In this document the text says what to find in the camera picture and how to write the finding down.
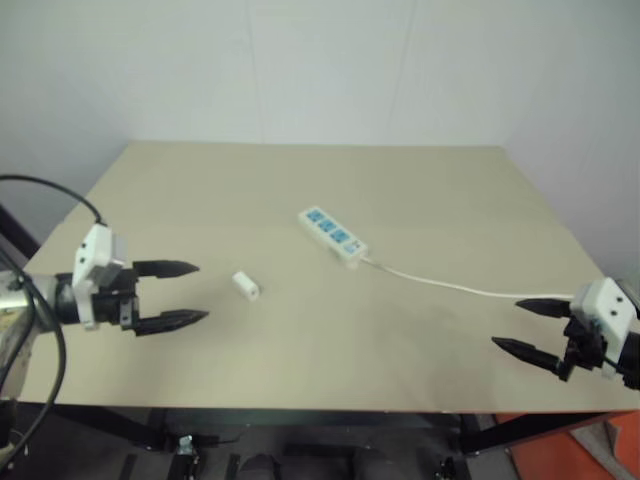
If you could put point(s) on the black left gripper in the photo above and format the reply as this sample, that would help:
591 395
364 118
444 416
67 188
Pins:
111 300

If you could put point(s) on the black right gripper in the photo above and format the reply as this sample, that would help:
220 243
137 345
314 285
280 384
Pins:
582 342

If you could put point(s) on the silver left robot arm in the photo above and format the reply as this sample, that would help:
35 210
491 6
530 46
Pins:
22 300

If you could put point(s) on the white plug adapter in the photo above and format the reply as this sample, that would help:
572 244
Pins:
246 286

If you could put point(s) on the white power strip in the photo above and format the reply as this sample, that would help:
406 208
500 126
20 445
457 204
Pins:
332 237

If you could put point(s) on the dark rounded robot leg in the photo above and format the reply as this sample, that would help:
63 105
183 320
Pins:
256 467

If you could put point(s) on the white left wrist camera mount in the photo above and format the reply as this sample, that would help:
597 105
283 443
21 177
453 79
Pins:
93 255

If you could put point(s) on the black table frame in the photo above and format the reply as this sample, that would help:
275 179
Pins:
320 430

